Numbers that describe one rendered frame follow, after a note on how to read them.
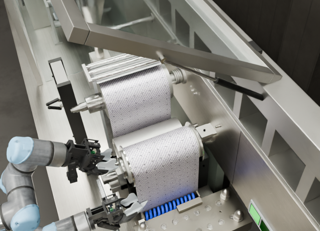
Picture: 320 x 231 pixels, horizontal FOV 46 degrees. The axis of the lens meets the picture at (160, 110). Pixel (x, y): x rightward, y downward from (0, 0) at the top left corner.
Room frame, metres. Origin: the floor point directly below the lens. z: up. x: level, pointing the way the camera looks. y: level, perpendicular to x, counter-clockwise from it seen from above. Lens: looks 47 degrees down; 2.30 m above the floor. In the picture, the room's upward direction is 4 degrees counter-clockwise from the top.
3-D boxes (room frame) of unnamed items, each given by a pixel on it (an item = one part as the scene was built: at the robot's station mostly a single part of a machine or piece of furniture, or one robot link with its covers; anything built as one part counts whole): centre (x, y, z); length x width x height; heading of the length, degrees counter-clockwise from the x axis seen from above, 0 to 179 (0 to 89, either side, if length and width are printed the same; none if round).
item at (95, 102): (0.97, 0.23, 1.34); 0.06 x 0.06 x 0.06; 20
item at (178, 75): (1.07, -0.06, 1.34); 0.07 x 0.07 x 0.07; 20
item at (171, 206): (0.70, -0.02, 1.03); 0.21 x 0.04 x 0.03; 110
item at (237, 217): (0.64, -0.25, 1.05); 0.04 x 0.04 x 0.04
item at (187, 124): (0.83, -0.11, 1.25); 0.15 x 0.01 x 0.15; 20
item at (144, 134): (0.90, 0.05, 1.18); 0.26 x 0.12 x 0.12; 110
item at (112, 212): (0.65, 0.21, 1.12); 0.12 x 0.08 x 0.09; 110
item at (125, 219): (0.65, 0.15, 1.09); 0.09 x 0.05 x 0.02; 108
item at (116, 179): (0.76, 0.18, 1.05); 0.06 x 0.05 x 0.31; 110
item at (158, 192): (0.73, -0.01, 1.11); 0.23 x 0.01 x 0.18; 110
